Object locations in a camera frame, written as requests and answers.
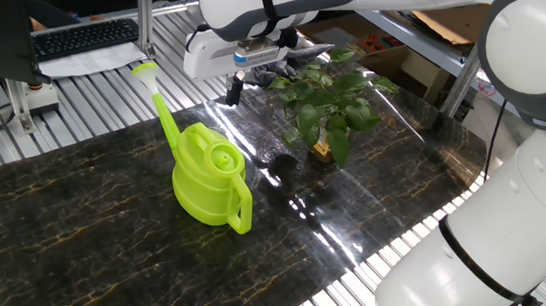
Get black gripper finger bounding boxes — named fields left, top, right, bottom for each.
left=222, top=72, right=241, bottom=108
left=230, top=70, right=250, bottom=106

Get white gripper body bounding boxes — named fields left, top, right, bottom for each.
left=179, top=21, right=292, bottom=83

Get lime green watering can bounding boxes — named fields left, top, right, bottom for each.
left=130, top=53, right=258, bottom=244

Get green leafy potted plant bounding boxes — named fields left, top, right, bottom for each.
left=263, top=43, right=409, bottom=176

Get grey crumpled cloth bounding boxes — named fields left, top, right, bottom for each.
left=242, top=40, right=340, bottom=89

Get white paper sheets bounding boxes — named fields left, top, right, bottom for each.
left=35, top=39, right=149, bottom=81

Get black computer keyboard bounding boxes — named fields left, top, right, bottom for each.
left=30, top=16, right=143, bottom=64

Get colourful small parts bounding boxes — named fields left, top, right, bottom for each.
left=359, top=30, right=395, bottom=56

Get white base block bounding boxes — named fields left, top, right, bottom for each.
left=24, top=80, right=61, bottom=117

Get open cardboard box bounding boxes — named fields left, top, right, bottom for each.
left=297, top=4, right=455, bottom=117

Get black marble pattern mat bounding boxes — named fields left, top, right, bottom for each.
left=0, top=50, right=503, bottom=306

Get brown cardboard sheet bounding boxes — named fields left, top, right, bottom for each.
left=409, top=1, right=494, bottom=51

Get silver blue-tipped flange bracket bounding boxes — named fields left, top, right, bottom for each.
left=231, top=36, right=282, bottom=70

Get aluminium frame post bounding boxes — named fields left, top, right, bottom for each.
left=134, top=0, right=161, bottom=61

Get black velcro strap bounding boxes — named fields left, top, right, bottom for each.
left=259, top=0, right=293, bottom=37
left=437, top=207, right=544, bottom=306

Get aluminium table frame beam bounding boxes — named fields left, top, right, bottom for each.
left=354, top=0, right=483, bottom=88

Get short aluminium bracket post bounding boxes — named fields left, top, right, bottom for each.
left=4, top=76, right=37, bottom=137

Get aluminium table frame leg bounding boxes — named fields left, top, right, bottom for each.
left=433, top=45, right=486, bottom=119

